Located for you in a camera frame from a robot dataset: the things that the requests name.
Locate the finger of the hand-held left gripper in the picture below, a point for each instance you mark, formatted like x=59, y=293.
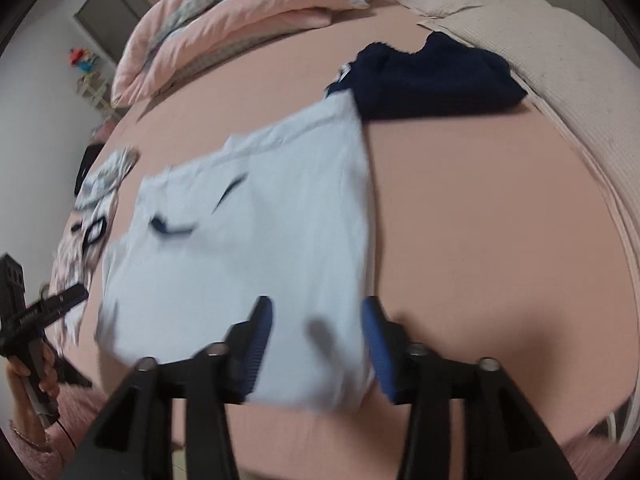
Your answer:
x=55, y=305

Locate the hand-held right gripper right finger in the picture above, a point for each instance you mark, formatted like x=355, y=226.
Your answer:
x=377, y=352

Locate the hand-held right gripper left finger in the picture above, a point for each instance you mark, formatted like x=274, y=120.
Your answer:
x=260, y=347

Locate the white navy-trimmed t-shirt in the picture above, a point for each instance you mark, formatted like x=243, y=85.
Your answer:
x=250, y=210

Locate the person's left forearm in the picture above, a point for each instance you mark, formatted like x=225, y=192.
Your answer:
x=45, y=457

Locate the person's left hand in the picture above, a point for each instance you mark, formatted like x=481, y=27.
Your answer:
x=51, y=370

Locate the grey white patterned garment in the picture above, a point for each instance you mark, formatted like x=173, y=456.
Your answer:
x=102, y=180

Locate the black object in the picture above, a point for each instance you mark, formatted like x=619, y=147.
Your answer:
x=89, y=167

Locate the pink bed sheet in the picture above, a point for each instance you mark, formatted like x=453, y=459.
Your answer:
x=475, y=235

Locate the white shelf rack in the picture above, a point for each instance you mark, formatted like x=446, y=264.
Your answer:
x=97, y=92

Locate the red blue toy figure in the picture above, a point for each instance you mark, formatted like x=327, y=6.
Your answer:
x=84, y=59

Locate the navy blue garment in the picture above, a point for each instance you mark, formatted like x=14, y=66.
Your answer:
x=435, y=85

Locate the grey wardrobe door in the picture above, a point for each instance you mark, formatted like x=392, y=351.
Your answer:
x=110, y=5

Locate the pink floral quilt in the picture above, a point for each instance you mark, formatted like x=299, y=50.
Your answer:
x=210, y=25

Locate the beige textured blanket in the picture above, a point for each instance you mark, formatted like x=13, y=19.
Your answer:
x=575, y=85

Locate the beige bed frame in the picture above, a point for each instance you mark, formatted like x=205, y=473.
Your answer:
x=617, y=422

